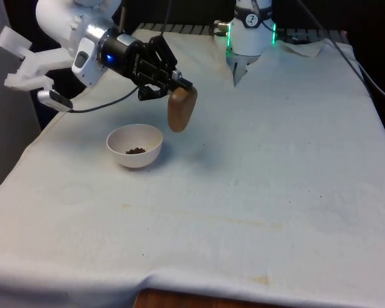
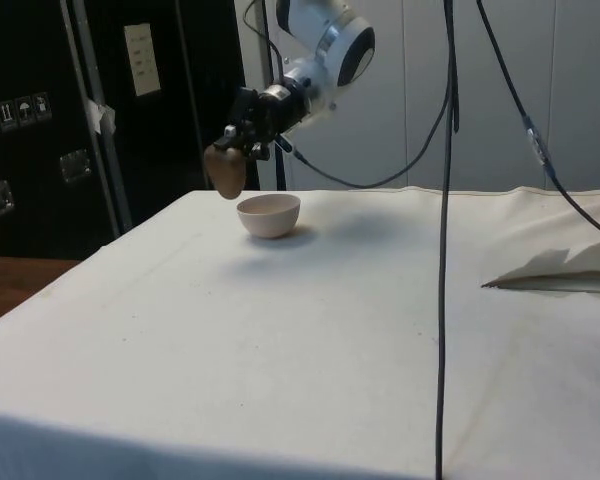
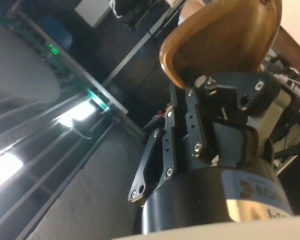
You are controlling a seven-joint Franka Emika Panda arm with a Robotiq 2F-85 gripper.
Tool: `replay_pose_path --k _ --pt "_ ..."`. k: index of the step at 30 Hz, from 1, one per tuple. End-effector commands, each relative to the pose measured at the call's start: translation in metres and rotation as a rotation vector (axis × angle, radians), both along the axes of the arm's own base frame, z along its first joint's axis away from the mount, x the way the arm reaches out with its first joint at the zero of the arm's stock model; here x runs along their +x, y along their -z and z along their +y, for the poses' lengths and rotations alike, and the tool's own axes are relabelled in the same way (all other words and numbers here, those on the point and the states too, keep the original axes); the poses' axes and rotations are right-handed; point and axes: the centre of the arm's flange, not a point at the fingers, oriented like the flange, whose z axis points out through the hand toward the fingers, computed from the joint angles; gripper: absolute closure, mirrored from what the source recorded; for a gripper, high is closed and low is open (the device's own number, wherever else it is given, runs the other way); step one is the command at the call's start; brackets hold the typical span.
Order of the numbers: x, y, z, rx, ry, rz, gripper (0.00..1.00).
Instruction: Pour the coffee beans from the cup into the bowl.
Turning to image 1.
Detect white bowl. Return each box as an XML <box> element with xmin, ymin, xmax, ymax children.
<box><xmin>106</xmin><ymin>124</ymin><xmax>164</xmax><ymax>169</ymax></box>

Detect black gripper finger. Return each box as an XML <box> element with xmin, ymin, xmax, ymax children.
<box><xmin>137</xmin><ymin>84</ymin><xmax>178</xmax><ymax>102</ymax></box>
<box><xmin>148</xmin><ymin>35</ymin><xmax>194</xmax><ymax>90</ymax></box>

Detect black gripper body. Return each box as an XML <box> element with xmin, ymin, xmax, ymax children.
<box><xmin>98</xmin><ymin>27</ymin><xmax>173</xmax><ymax>87</ymax></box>

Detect black cable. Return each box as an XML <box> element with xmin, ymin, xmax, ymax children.
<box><xmin>69</xmin><ymin>87</ymin><xmax>139</xmax><ymax>114</ymax></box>
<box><xmin>159</xmin><ymin>0</ymin><xmax>173</xmax><ymax>37</ymax></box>
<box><xmin>296</xmin><ymin>0</ymin><xmax>385</xmax><ymax>104</ymax></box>

